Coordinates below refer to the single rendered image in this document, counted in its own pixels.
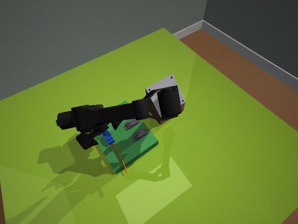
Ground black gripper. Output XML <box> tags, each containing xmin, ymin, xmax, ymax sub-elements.
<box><xmin>76</xmin><ymin>120</ymin><xmax>123</xmax><ymax>150</ymax></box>

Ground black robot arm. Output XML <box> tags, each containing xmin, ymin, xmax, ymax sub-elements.
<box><xmin>56</xmin><ymin>85</ymin><xmax>182</xmax><ymax>133</ymax></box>

